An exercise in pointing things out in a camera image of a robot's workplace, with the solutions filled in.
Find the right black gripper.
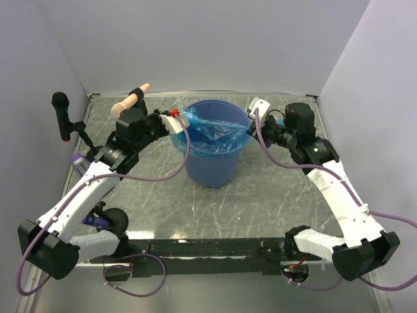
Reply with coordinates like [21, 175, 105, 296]
[247, 114, 297, 149]

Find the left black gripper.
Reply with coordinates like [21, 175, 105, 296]
[134, 108, 171, 152]

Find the blue trash bag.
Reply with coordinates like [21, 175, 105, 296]
[181, 107, 250, 158]

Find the blue plastic trash bin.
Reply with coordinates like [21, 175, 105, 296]
[180, 99, 251, 189]

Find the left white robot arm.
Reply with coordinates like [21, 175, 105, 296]
[18, 108, 189, 280]

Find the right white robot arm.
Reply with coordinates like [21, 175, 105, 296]
[250, 100, 400, 281]

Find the beige microphone on stand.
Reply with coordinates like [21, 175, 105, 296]
[111, 83, 151, 118]

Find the purple clear box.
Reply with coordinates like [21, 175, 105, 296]
[70, 153, 91, 177]

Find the black microphone on stand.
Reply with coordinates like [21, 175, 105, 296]
[51, 91, 98, 155]

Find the purple microphone on stand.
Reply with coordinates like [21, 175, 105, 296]
[81, 201, 129, 233]

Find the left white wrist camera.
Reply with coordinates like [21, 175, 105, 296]
[160, 109, 190, 134]

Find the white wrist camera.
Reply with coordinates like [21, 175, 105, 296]
[160, 109, 190, 134]
[246, 97, 271, 120]

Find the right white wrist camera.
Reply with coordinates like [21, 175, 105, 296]
[246, 97, 271, 120]

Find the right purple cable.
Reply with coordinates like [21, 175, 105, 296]
[253, 107, 417, 291]

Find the aluminium rail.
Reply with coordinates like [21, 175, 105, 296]
[31, 236, 377, 269]

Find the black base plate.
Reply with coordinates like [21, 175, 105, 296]
[90, 237, 320, 278]

